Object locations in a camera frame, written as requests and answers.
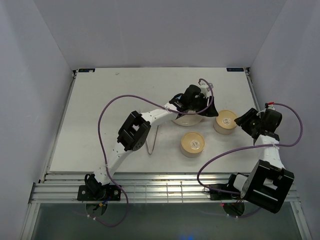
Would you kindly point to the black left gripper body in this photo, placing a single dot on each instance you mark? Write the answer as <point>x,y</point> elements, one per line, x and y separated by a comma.
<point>199,105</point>

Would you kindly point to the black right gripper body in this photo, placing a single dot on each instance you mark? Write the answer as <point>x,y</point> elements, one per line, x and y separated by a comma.
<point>257,124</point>

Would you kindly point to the wooden round lid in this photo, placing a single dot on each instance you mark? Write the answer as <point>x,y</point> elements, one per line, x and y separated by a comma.
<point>193,138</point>
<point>226,117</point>

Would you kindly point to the steel lunch bowl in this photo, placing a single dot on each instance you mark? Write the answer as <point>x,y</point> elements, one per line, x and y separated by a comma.
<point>224,129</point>
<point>192,151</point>

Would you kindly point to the stainless steel slotted tongs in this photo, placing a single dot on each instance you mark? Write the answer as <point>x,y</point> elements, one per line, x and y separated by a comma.
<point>151,140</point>

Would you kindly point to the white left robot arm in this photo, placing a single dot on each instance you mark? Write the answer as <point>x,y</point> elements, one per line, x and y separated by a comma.
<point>132,135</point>

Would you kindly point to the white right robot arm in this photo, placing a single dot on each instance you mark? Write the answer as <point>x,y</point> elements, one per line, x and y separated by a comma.
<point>269,182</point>

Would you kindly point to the blue and white plate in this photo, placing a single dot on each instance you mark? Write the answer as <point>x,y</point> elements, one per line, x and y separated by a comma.
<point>188,120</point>

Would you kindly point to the right blue corner label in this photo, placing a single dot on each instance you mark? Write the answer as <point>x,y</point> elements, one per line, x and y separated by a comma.
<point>234,69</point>

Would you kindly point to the blue corner label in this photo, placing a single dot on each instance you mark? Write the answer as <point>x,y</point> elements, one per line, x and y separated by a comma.
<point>86,70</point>
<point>234,69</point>

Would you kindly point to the left blue corner label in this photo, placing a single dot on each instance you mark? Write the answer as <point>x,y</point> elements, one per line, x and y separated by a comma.
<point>86,70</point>

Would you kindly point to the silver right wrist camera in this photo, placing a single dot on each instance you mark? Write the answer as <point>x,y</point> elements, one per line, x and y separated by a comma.
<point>270,105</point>

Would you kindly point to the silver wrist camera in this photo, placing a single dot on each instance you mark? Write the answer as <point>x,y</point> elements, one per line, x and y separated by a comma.
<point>270,105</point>
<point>206,88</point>

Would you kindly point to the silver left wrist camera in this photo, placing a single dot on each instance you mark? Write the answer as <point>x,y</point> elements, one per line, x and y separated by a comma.
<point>206,88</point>

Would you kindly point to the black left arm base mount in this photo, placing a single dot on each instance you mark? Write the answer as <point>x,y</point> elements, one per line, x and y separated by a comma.
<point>108,192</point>

